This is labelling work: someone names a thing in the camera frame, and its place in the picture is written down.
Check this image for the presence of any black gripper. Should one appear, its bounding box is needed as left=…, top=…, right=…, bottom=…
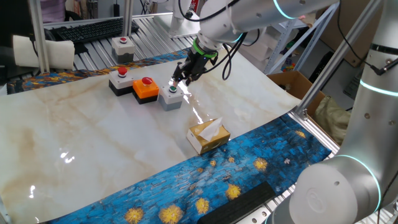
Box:
left=172, top=49, right=216, bottom=88

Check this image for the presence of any white box green button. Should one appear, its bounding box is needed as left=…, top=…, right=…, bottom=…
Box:
left=158, top=84, right=184, bottom=112

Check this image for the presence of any orange box red button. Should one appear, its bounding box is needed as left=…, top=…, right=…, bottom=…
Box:
left=132, top=77, right=160, bottom=105

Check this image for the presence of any white machine base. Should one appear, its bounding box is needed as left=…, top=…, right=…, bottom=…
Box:
left=152, top=0, right=201, bottom=40

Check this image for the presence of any white tissue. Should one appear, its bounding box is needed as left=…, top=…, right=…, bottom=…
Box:
left=198, top=117, right=224, bottom=142

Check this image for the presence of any white black box red button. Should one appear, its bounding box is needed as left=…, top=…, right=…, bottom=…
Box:
left=108, top=66, right=135, bottom=97

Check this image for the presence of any grey emergency stop box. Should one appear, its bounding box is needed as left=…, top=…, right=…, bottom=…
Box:
left=111, top=36, right=136, bottom=64

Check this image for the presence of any gold tissue box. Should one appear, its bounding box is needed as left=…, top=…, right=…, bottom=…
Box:
left=186, top=121, right=231, bottom=156

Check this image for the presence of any white metal shelf rack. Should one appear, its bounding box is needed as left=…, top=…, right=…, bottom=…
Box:
left=242, top=15, right=330, bottom=75

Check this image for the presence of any blue starry painted cloth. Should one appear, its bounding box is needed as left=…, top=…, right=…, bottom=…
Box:
left=46, top=113, right=332, bottom=224

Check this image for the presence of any black keyboard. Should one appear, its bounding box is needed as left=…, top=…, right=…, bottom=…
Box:
left=55, top=17, right=140, bottom=44

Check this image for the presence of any brown cardboard box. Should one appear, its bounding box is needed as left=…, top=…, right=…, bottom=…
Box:
left=266, top=70, right=326, bottom=118

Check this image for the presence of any marble pattern sheet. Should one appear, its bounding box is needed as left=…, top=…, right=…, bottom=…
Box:
left=0, top=49, right=302, bottom=224

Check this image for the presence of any blue orange painted cloth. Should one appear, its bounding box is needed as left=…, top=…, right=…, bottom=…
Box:
left=6, top=46, right=193, bottom=95

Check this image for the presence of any person in purple shirt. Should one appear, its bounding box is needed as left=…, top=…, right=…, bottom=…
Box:
left=40, top=0, right=68, bottom=23

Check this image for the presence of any olive fabric bag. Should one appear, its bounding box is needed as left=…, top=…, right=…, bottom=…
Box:
left=313, top=95, right=351, bottom=146

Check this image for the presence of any brown cardboard panel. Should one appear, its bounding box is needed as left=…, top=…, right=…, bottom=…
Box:
left=320, top=0, right=374, bottom=68

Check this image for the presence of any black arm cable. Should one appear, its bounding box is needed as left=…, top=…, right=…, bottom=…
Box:
left=201, top=29, right=261, bottom=82

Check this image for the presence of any aluminium frame post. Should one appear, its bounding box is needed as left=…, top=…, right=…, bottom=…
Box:
left=294, top=0, right=383, bottom=118
left=121, top=0, right=134, bottom=37
left=28, top=0, right=50, bottom=74

